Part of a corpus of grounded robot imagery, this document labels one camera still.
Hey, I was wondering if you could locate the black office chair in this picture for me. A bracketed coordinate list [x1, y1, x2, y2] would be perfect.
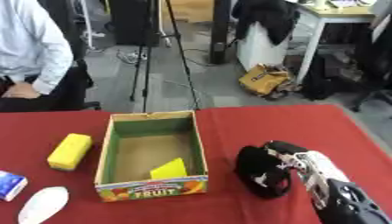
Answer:
[349, 17, 392, 113]

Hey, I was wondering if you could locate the yellow sponge block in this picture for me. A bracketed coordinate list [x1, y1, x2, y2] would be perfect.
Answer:
[45, 133, 95, 172]

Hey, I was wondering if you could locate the open cardboard box green inside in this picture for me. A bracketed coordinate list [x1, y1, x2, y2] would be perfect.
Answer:
[93, 109, 210, 203]

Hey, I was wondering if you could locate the black tripod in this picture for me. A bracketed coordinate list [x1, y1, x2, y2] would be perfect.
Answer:
[129, 0, 202, 113]

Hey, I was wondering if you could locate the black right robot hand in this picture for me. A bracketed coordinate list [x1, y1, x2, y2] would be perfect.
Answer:
[233, 140, 310, 200]

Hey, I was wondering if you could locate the person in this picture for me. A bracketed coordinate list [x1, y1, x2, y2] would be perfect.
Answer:
[0, 0, 97, 113]

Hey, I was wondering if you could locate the white desk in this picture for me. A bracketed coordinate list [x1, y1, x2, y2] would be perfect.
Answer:
[294, 0, 380, 86]

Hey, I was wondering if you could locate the blue and white packet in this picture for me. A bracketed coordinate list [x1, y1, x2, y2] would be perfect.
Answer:
[0, 170, 30, 202]

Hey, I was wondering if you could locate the tan bag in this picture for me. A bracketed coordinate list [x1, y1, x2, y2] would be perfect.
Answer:
[237, 63, 294, 96]

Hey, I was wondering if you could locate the white oval object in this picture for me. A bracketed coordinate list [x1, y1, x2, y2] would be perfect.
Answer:
[17, 185, 71, 224]

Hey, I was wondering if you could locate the black backpack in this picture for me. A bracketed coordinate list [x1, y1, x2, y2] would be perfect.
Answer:
[300, 53, 354, 101]

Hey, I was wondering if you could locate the black jacket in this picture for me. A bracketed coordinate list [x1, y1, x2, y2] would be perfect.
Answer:
[229, 0, 302, 46]

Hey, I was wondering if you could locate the yellow triangular block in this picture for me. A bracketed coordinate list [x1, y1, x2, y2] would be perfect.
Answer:
[148, 157, 189, 180]

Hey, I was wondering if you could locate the black cabinet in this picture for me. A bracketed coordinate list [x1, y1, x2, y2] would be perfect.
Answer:
[107, 0, 163, 47]

